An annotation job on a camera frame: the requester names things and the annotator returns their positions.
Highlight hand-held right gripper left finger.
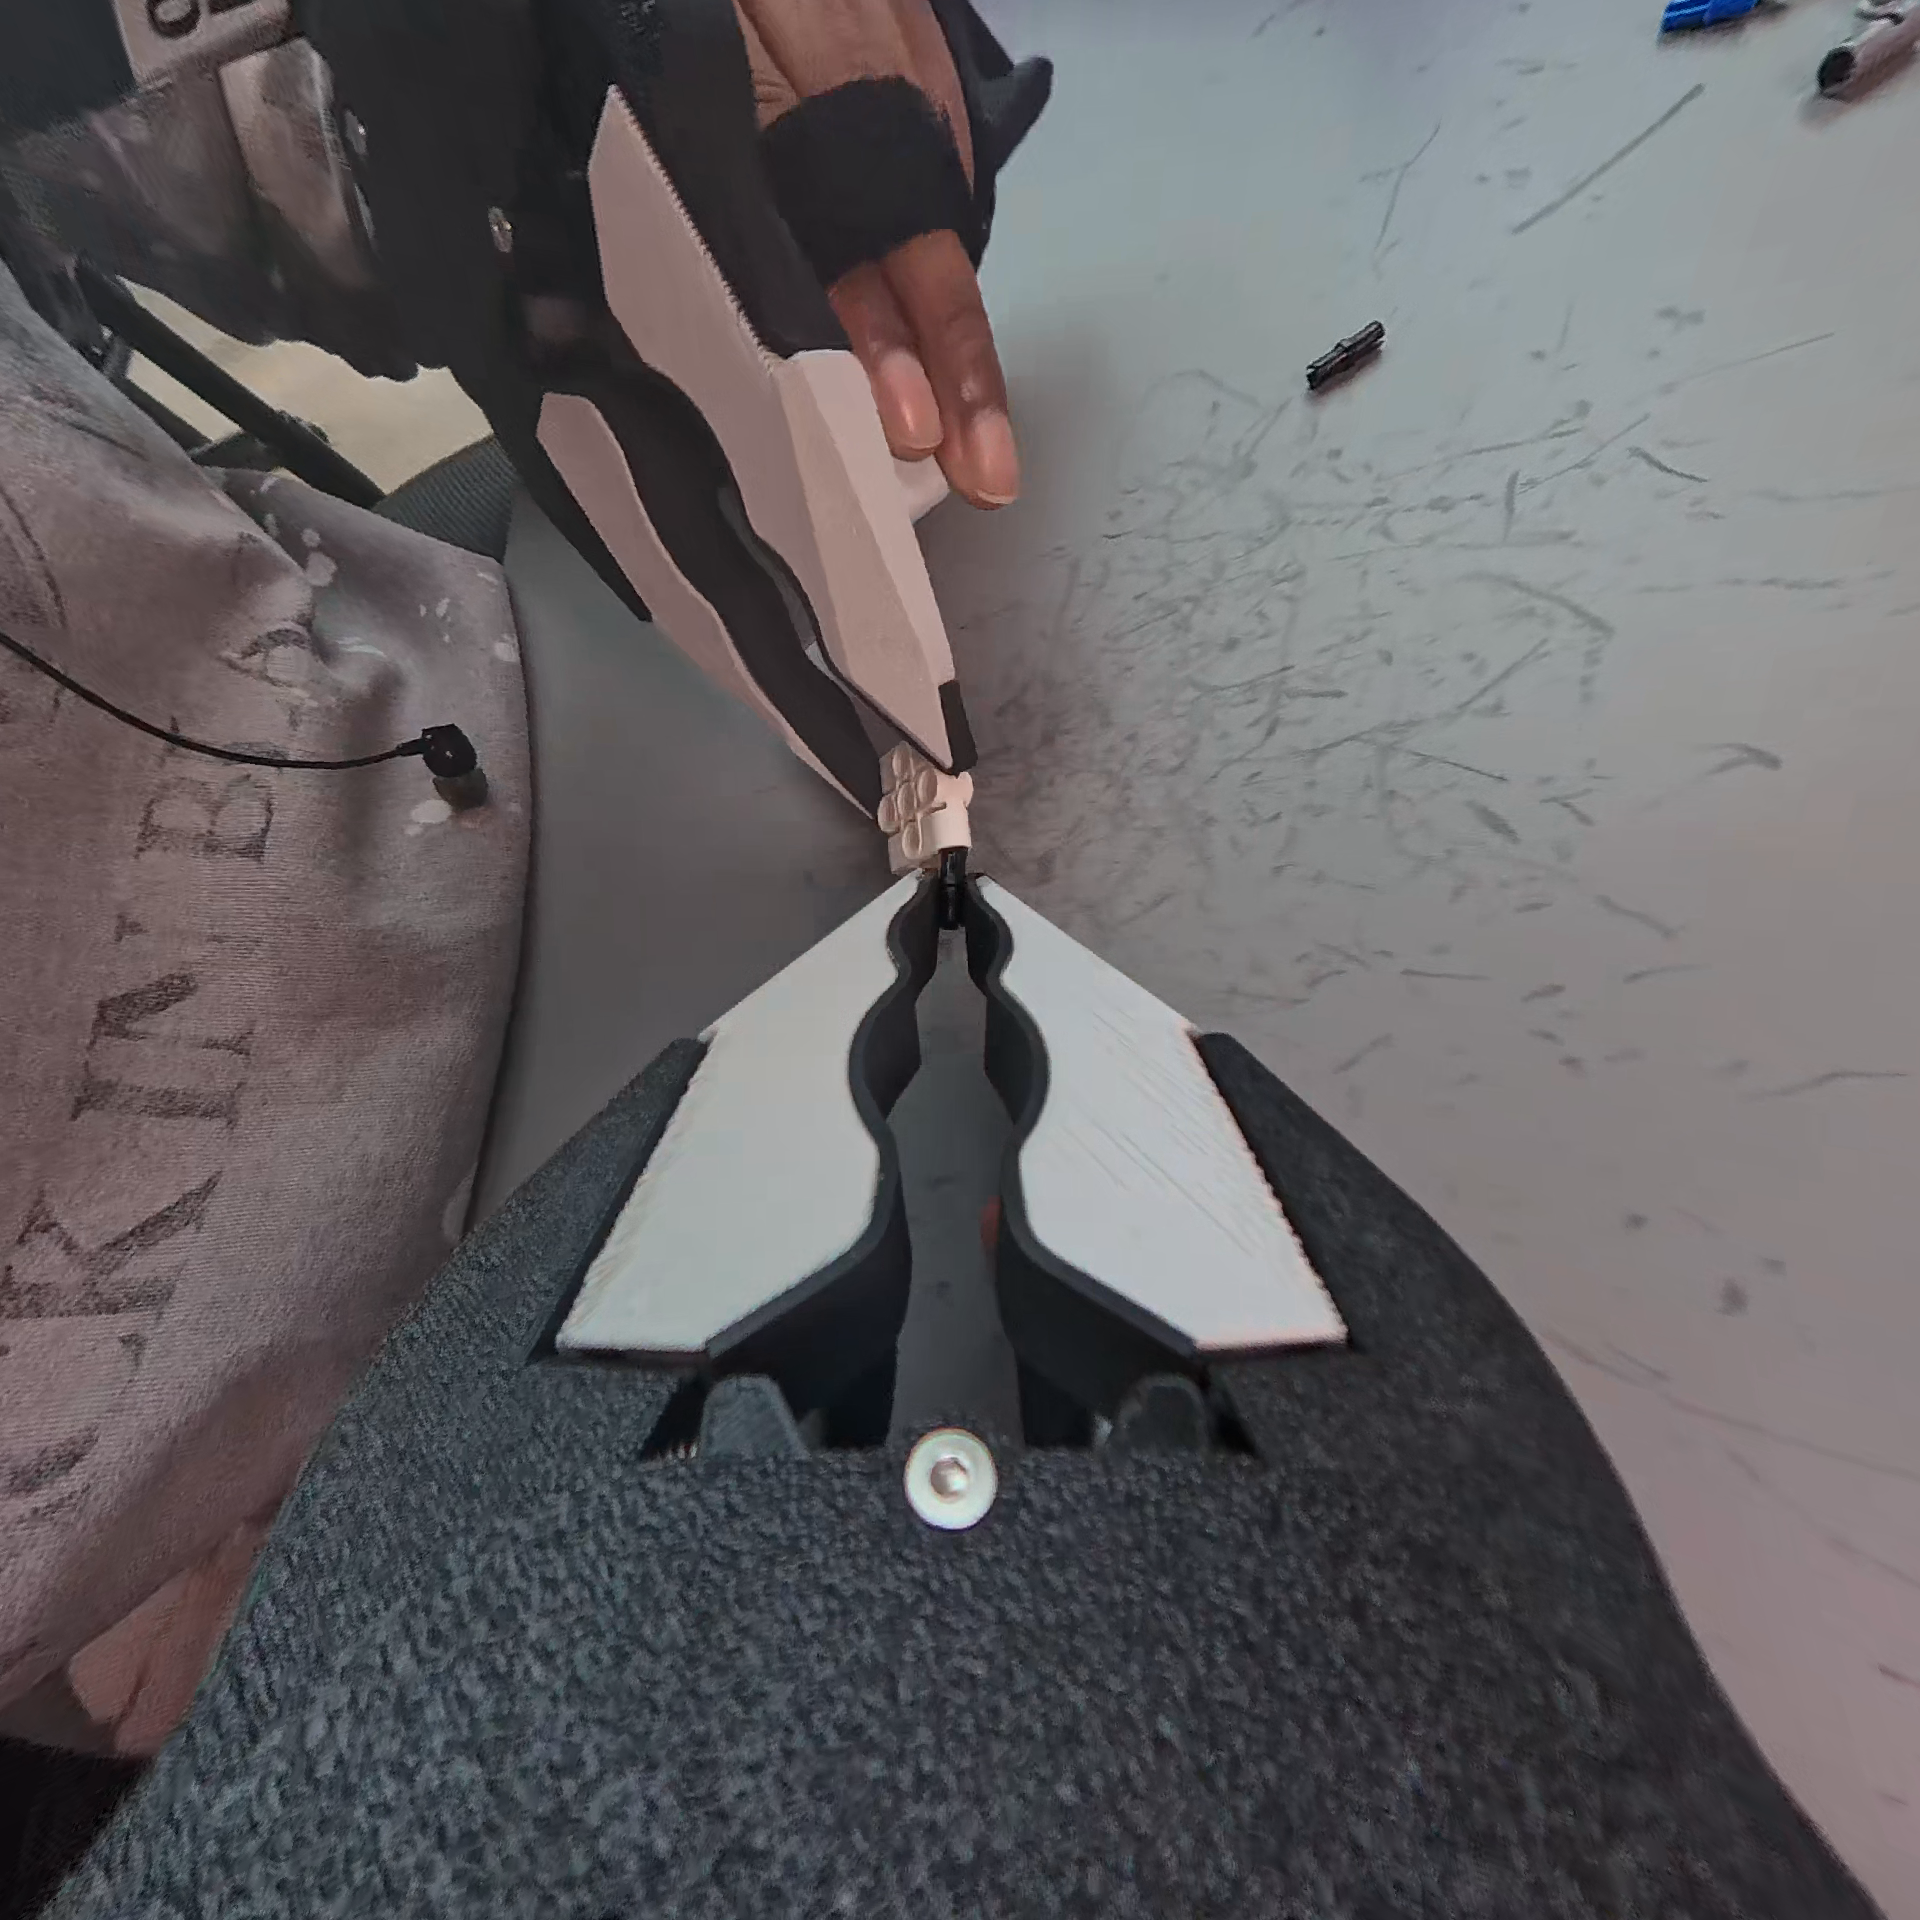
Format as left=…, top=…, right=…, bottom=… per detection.
left=555, top=873, right=940, bottom=1361

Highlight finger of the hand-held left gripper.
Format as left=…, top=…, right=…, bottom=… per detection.
left=588, top=88, right=980, bottom=780
left=535, top=393, right=889, bottom=818

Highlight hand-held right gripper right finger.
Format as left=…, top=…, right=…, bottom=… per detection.
left=961, top=878, right=1348, bottom=1361

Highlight white square toy connector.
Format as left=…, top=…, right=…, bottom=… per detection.
left=878, top=745, right=977, bottom=880

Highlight person's left forearm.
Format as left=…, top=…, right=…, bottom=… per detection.
left=0, top=36, right=385, bottom=339

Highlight grey desk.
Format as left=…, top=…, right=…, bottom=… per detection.
left=479, top=0, right=1920, bottom=1920

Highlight person's left hand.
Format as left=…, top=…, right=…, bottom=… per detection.
left=735, top=0, right=1023, bottom=513

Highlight black mesh chair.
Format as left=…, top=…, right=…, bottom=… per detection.
left=75, top=263, right=519, bottom=560

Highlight grey toy axle connector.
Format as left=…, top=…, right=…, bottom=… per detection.
left=1815, top=0, right=1920, bottom=98

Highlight black cord with toggle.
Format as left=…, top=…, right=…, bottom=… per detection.
left=0, top=631, right=490, bottom=812

